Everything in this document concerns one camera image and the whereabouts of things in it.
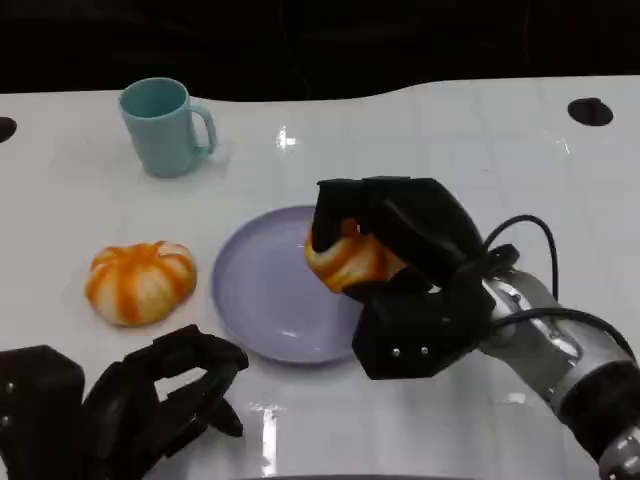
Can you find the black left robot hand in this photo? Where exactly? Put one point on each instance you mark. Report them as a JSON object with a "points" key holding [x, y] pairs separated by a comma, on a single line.
{"points": [[130, 390]]}

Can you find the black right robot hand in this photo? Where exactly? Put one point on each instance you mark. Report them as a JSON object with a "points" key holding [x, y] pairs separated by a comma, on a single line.
{"points": [[425, 225]]}

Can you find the oblong orange toy bread roll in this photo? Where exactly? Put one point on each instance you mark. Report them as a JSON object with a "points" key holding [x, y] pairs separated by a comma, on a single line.
{"points": [[350, 265]]}

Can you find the round striped toy bread roll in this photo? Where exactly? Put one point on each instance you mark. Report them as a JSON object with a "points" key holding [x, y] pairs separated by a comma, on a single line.
{"points": [[140, 285]]}

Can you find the lilac plate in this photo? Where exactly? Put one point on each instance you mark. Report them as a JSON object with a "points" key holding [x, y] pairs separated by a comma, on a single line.
{"points": [[265, 300]]}

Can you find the black backdrop curtain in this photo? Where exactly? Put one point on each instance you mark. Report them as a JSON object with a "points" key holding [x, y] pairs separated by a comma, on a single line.
{"points": [[320, 40]]}

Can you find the pale green mug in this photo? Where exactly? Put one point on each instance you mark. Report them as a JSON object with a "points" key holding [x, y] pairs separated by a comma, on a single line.
{"points": [[160, 135]]}

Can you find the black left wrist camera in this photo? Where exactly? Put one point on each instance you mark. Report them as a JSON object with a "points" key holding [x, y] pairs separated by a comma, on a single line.
{"points": [[40, 400]]}

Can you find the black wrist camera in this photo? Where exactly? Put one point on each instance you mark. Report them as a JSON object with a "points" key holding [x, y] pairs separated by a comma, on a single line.
{"points": [[400, 340], [40, 400]]}

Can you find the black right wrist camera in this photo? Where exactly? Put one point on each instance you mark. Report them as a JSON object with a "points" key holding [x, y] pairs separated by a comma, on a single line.
{"points": [[400, 340]]}

